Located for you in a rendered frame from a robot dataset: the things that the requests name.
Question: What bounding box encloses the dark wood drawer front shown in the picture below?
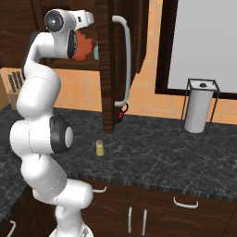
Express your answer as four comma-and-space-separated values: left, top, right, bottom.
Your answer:
68, 177, 141, 208
149, 188, 237, 220

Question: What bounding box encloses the dark framed window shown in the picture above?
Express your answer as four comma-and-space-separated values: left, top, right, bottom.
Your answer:
155, 0, 237, 100

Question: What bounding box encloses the white paper towel roll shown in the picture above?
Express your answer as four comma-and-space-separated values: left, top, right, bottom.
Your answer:
183, 87, 214, 134

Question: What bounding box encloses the white drawer handle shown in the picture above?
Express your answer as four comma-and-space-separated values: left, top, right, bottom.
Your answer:
172, 196, 199, 209
92, 185, 108, 194

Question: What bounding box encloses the wooden knife block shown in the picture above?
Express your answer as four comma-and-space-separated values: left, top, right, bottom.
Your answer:
5, 70, 26, 111

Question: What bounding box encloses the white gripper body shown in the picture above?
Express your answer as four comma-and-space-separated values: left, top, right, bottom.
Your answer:
81, 10, 95, 26

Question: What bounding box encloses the dark wood base cabinet door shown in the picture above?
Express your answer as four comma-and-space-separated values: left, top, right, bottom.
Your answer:
138, 206, 230, 237
81, 202, 140, 237

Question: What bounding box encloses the orange shaker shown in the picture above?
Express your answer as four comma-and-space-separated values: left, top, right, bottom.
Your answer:
73, 30, 94, 62

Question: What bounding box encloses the black wire towel stand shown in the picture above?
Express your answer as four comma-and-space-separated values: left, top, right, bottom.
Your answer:
181, 78, 221, 135

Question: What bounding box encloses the yellow shaker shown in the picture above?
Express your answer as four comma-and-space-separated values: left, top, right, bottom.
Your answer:
95, 139, 106, 157

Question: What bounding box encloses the pale blue bottle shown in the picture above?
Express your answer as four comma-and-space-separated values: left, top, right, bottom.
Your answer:
94, 41, 100, 61

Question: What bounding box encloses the dark wood wall cabinet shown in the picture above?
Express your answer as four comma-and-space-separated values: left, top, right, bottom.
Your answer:
0, 0, 100, 71

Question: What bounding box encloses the white base cabinet door handle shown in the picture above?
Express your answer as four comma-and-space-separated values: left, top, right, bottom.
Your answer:
127, 206, 133, 234
141, 208, 148, 237

